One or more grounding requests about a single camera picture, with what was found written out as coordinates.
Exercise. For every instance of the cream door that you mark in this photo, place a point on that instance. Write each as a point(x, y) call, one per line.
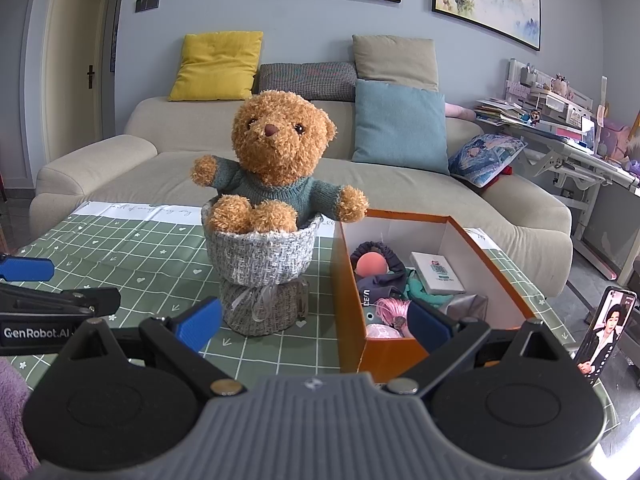
point(75, 60)

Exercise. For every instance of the purple fleece clothing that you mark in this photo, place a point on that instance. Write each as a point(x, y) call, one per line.
point(15, 410)

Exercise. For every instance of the beige sofa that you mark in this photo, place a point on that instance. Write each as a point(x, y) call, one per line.
point(150, 175)

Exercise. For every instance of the yellow pillow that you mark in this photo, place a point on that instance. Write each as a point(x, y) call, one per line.
point(215, 65)

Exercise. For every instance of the pile of books and papers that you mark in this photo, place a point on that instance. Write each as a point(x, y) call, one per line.
point(497, 110)

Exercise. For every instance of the purple plush bag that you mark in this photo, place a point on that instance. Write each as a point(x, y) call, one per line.
point(617, 142)

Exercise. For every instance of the grey checked pillow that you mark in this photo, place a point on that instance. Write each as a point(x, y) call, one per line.
point(305, 80)

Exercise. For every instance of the dark ruffled headband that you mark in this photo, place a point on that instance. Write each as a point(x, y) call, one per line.
point(395, 260)

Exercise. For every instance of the beige pillow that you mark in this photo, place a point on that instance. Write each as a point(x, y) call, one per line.
point(395, 62)

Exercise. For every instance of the white printed card box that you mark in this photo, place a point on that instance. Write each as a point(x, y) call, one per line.
point(437, 272)

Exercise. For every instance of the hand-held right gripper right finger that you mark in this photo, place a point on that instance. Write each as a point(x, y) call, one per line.
point(430, 325)

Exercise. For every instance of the teal plush pouch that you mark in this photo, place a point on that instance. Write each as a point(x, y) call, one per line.
point(420, 287)

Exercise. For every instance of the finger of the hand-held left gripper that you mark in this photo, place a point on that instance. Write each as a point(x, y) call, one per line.
point(60, 302)
point(25, 268)

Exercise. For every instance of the green checked tablecloth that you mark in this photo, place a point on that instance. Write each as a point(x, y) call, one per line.
point(150, 270)

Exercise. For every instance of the orange cardboard box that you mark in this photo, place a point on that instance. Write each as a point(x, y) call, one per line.
point(350, 320)

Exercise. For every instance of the smartphone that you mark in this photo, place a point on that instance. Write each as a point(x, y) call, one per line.
point(605, 335)

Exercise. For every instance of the black light switch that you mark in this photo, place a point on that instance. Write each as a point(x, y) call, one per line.
point(147, 3)

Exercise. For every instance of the printed figure pillow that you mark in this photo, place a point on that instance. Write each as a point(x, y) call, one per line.
point(485, 157)

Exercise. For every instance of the white study desk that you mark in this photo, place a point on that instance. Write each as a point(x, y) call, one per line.
point(585, 160)

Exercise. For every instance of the dark pouch with pink tassel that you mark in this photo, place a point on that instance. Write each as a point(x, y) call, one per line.
point(390, 312)

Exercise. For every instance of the pink plush toy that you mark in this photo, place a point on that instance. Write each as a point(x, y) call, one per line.
point(460, 111)

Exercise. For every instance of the grey knitted basket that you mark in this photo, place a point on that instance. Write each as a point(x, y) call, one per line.
point(260, 270)

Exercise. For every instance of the blue pillow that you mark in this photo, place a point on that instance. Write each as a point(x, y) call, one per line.
point(400, 125)

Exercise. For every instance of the silver foil bag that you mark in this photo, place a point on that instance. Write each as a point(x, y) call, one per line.
point(467, 307)

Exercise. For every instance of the pink sponge ball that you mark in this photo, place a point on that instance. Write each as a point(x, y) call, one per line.
point(370, 264)

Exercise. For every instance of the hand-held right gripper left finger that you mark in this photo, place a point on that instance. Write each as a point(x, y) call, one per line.
point(200, 322)

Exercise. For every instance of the brown teddy bear green sweater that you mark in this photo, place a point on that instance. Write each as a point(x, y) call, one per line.
point(280, 145)

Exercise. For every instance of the white desktop shelf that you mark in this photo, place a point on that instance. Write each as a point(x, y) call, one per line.
point(550, 95)

